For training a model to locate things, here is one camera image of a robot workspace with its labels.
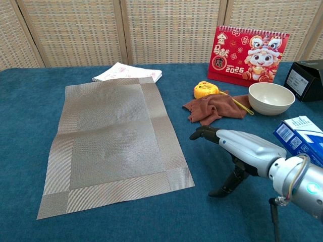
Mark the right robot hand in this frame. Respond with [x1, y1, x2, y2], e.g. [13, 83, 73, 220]
[189, 126, 288, 198]

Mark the white bowl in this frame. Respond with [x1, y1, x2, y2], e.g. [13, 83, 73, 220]
[248, 82, 296, 116]

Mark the grey woven placemat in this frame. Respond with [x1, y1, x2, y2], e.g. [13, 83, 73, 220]
[36, 77, 196, 220]

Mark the blue and white carton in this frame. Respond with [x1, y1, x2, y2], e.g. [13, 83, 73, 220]
[272, 115, 323, 168]

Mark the brown cloth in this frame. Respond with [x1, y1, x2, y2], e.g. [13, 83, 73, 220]
[182, 93, 253, 126]

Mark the yellow tape measure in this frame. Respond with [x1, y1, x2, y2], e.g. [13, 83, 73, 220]
[193, 80, 255, 116]

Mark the black cardboard box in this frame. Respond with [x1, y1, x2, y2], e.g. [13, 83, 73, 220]
[284, 59, 323, 103]

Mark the red 2026 desk calendar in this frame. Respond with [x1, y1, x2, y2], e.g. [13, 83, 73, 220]
[207, 25, 290, 88]

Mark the blue felt table cover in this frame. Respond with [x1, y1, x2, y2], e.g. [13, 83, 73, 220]
[0, 62, 323, 242]

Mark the white spiral notebook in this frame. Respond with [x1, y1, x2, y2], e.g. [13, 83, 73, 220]
[91, 62, 163, 83]

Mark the woven folding screen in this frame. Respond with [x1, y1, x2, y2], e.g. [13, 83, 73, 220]
[0, 0, 323, 72]

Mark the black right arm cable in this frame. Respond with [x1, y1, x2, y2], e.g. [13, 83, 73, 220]
[268, 197, 281, 242]

